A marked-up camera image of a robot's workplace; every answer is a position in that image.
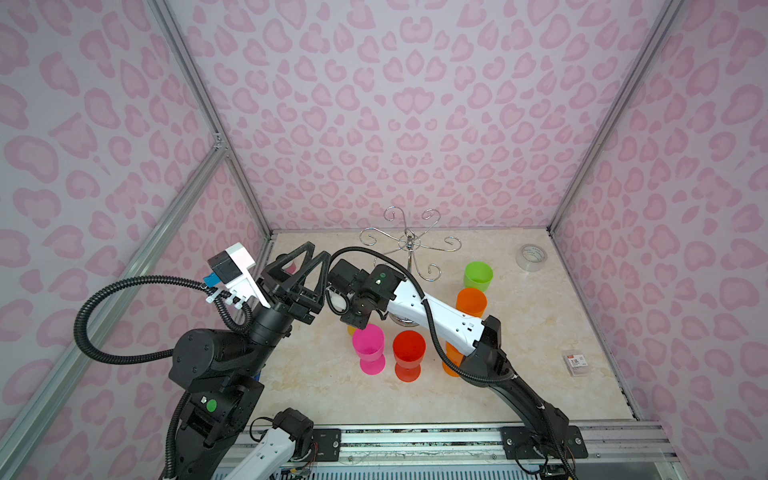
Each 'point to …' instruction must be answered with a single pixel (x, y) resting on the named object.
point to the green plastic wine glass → (478, 275)
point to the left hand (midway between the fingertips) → (318, 248)
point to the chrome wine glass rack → (410, 242)
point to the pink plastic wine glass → (369, 344)
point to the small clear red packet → (578, 364)
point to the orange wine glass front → (471, 301)
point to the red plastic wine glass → (409, 349)
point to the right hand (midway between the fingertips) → (353, 308)
